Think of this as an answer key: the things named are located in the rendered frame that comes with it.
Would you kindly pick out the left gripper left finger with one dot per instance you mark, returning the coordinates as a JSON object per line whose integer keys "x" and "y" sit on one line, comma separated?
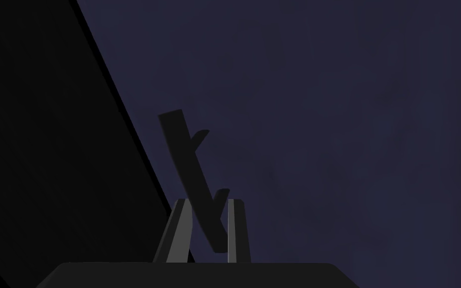
{"x": 176, "y": 236}

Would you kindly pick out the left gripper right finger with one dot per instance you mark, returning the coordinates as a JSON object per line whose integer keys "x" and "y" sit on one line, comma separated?
{"x": 236, "y": 232}

